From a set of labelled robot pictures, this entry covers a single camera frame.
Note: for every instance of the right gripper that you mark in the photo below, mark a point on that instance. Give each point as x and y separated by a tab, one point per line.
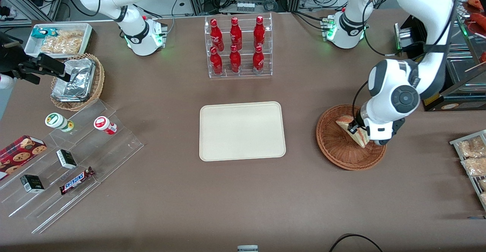
25	68

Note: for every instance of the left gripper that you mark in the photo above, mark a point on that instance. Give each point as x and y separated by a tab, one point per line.
357	125

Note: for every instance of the triangular sandwich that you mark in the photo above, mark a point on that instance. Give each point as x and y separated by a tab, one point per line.
346	122

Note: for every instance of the brown round wicker basket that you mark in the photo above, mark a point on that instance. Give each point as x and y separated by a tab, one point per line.
338	153

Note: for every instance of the tan wicker basket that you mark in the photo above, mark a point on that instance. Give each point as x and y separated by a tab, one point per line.
97	88

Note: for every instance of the grey snack tray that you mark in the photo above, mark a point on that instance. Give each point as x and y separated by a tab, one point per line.
454	142

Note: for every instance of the cream plastic tray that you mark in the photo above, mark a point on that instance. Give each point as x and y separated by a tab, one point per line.
243	130

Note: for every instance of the white rectangular bin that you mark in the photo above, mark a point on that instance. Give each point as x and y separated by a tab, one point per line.
32	45

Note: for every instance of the clear cracker packet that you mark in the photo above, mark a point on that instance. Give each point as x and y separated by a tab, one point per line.
57	47
72	35

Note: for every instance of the stacked aluminium foil container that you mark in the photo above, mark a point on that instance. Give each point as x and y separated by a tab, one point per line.
62	96

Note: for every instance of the teal snack pack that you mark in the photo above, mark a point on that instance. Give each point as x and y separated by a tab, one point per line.
40	32

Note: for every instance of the white cup green sunflower lid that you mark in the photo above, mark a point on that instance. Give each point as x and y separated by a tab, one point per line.
57	121

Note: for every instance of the white cup red lid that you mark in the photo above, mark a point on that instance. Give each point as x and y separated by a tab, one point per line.
102	123

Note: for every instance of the red cookie box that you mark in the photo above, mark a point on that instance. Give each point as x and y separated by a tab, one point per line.
19	153

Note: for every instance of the small black carton box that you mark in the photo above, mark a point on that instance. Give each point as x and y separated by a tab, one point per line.
66	160
32	184

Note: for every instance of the black metal device box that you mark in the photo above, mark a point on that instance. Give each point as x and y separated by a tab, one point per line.
408	35

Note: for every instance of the clear acrylic stepped shelf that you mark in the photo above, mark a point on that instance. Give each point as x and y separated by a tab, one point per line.
114	149

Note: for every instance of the Snickers chocolate bar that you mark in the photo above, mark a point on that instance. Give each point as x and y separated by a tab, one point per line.
76	181

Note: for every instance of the clear biscuit packet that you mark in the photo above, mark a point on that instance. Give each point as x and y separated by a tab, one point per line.
471	147
483	199
483	184
476	166

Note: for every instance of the red cola bottle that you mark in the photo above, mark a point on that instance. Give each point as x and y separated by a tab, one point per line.
259	33
235	35
235	62
216	64
258	62
216	35

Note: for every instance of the clear acrylic bottle rack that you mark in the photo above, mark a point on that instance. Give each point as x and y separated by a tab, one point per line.
246	71

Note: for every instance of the white power strip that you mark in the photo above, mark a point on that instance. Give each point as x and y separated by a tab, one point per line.
245	6

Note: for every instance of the aluminium frame rail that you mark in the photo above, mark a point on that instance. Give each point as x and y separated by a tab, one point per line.
22	1

